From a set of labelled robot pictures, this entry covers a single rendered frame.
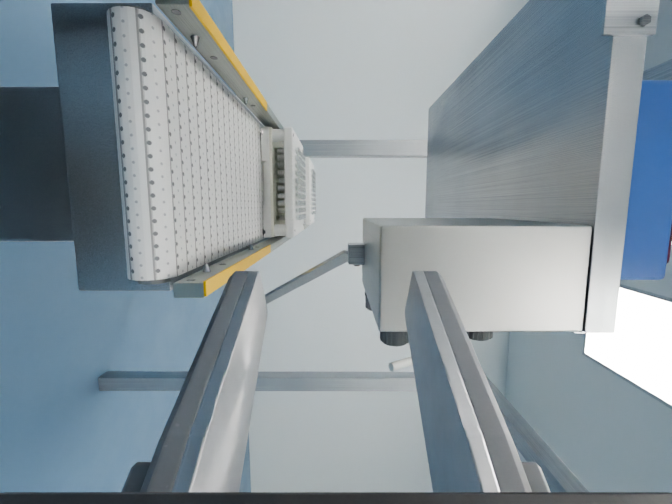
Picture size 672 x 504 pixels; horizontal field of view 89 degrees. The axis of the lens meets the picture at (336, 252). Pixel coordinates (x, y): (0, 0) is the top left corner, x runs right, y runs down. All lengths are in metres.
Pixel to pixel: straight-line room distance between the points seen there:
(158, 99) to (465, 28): 3.89
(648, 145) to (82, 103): 0.57
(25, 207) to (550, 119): 0.67
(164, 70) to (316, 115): 3.33
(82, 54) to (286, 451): 4.41
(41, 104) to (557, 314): 0.65
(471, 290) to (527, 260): 0.06
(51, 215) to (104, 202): 0.17
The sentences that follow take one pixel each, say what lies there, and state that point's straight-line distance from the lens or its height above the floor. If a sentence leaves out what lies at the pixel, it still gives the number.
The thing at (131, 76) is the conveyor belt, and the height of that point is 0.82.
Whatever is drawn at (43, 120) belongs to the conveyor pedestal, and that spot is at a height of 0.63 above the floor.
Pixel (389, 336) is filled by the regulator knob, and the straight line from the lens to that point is 0.38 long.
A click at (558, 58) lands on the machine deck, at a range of 0.49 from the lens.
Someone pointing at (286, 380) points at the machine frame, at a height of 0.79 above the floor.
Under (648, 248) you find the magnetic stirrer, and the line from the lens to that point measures 0.48.
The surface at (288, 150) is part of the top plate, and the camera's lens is 0.80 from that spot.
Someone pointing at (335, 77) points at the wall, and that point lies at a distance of 3.81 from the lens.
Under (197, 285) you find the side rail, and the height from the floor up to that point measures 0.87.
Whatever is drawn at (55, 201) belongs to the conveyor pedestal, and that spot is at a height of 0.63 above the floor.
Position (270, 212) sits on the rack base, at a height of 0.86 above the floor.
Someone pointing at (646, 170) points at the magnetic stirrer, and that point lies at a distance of 0.47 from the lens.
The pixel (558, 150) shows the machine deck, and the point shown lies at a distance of 0.46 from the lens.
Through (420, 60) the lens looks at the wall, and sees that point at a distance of 3.95.
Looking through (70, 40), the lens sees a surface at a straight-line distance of 0.47.
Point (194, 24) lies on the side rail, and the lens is 0.44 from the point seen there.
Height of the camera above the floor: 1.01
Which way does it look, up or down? level
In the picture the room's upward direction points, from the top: 90 degrees clockwise
